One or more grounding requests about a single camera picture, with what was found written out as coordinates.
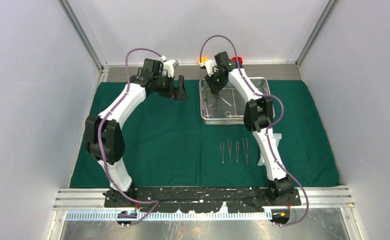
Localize steel ring-handled scissors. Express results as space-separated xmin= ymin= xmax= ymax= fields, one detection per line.
xmin=224 ymin=111 xmax=235 ymax=118

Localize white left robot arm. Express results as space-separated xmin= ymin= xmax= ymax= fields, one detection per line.
xmin=85 ymin=57 xmax=188 ymax=207

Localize yellow toy block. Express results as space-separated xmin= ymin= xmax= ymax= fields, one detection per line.
xmin=197 ymin=58 xmax=205 ymax=66

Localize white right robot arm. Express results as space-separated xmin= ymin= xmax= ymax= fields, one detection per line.
xmin=199 ymin=52 xmax=294 ymax=205

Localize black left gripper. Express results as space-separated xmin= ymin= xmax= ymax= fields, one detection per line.
xmin=153 ymin=73 xmax=187 ymax=100

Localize steel needle holder clamp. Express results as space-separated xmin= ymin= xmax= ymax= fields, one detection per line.
xmin=235 ymin=141 xmax=240 ymax=163

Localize metal mesh instrument tray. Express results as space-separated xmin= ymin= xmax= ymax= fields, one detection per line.
xmin=199 ymin=78 xmax=272 ymax=126

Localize steel surgical forceps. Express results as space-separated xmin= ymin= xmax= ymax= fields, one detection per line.
xmin=219 ymin=142 xmax=225 ymax=164

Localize white sterile packet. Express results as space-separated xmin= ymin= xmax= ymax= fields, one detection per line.
xmin=273 ymin=133 xmax=282 ymax=159

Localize red toy block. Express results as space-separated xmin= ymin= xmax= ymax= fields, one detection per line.
xmin=232 ymin=56 xmax=243 ymax=65

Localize long steel probe rod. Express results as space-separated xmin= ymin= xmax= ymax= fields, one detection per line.
xmin=218 ymin=96 xmax=233 ymax=107

